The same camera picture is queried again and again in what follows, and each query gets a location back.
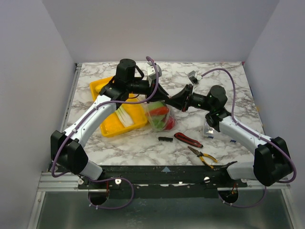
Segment green cabbage toy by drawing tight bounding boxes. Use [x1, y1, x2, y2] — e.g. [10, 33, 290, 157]
[147, 102, 168, 130]

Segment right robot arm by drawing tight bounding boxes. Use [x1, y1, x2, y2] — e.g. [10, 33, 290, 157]
[166, 85, 296, 187]

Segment yellow handled pliers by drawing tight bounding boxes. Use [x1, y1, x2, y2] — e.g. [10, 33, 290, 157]
[188, 146, 218, 169]

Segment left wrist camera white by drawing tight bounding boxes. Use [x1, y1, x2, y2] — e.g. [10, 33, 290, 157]
[146, 63, 162, 83]

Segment white celery toy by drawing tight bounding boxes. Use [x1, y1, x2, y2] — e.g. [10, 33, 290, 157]
[115, 106, 134, 128]

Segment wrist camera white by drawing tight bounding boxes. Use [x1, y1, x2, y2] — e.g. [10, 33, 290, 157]
[188, 71, 202, 85]
[146, 63, 162, 83]

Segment clear small plastic box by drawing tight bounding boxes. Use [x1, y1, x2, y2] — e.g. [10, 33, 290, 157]
[203, 121, 233, 141]

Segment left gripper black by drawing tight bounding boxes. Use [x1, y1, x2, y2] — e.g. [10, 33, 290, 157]
[127, 76, 170, 104]

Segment red black utility knife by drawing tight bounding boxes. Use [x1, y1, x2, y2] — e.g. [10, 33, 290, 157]
[174, 132, 203, 148]

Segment clear zip top bag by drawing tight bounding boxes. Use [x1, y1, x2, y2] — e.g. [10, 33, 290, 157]
[143, 101, 176, 132]

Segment yellow plastic tray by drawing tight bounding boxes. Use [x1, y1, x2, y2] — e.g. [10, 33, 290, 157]
[90, 77, 148, 137]

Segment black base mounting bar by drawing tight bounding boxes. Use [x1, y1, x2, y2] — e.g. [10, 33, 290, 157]
[49, 163, 279, 198]

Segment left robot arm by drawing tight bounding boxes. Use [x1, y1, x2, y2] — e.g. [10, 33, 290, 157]
[51, 56, 159, 178]

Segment yellow lemon toy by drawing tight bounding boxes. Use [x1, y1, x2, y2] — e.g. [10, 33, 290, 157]
[95, 84, 103, 93]

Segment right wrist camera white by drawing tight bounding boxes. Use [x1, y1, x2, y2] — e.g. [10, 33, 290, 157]
[188, 71, 202, 85]

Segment red apple toy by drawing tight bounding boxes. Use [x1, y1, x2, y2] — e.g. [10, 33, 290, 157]
[164, 116, 176, 130]

